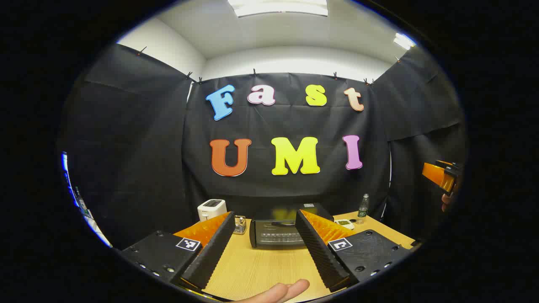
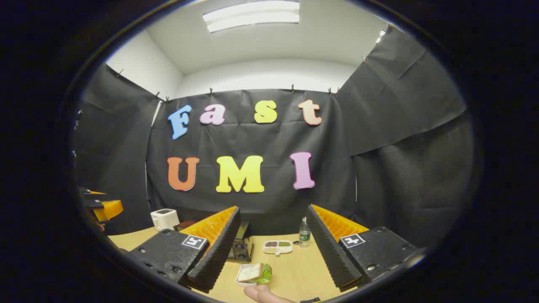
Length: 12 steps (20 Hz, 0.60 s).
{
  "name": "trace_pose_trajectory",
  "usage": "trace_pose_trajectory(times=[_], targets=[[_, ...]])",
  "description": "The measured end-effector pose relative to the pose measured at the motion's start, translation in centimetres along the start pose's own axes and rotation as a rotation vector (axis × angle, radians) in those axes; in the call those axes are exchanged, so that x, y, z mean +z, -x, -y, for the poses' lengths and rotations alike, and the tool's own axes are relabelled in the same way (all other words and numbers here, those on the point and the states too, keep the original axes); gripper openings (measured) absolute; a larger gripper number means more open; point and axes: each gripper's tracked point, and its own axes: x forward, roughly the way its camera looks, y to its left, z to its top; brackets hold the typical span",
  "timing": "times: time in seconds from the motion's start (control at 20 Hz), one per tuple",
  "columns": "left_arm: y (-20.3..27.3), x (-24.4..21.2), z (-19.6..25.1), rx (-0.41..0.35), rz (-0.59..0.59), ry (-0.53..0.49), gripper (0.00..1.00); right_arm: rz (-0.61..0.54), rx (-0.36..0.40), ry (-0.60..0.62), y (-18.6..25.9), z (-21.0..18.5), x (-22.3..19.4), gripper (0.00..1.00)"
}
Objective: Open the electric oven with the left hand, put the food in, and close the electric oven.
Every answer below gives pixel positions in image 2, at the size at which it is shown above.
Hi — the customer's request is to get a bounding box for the black electric oven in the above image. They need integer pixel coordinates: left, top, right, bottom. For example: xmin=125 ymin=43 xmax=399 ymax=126
xmin=175 ymin=220 xmax=255 ymax=263

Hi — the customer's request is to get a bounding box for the white plastic tray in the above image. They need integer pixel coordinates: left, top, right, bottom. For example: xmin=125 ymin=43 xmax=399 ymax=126
xmin=235 ymin=263 xmax=262 ymax=287

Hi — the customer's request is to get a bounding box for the white toaster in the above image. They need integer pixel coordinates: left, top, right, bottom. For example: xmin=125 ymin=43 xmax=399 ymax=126
xmin=150 ymin=208 xmax=180 ymax=232

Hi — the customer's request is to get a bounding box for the black backdrop cloth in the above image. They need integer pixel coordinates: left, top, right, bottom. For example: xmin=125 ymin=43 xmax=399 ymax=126
xmin=74 ymin=25 xmax=474 ymax=249

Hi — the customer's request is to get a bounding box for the sandwich with lettuce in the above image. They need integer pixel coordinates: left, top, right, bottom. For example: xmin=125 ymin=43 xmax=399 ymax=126
xmin=238 ymin=263 xmax=273 ymax=284

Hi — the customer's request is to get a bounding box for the clear plastic water bottle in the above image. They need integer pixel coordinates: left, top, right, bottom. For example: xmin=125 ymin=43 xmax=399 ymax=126
xmin=299 ymin=217 xmax=311 ymax=247

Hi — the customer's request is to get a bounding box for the white sectioned dish with beans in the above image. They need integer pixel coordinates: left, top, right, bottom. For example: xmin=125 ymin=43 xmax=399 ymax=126
xmin=263 ymin=240 xmax=294 ymax=256

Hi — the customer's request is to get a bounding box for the long ceiling light panel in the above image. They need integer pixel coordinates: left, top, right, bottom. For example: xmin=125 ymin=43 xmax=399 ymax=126
xmin=203 ymin=1 xmax=300 ymax=33

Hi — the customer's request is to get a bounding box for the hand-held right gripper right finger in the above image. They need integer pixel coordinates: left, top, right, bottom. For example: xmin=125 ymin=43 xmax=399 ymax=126
xmin=306 ymin=204 xmax=422 ymax=292

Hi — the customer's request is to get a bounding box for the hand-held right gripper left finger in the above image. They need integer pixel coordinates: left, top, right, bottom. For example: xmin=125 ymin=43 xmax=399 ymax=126
xmin=128 ymin=205 xmax=241 ymax=294

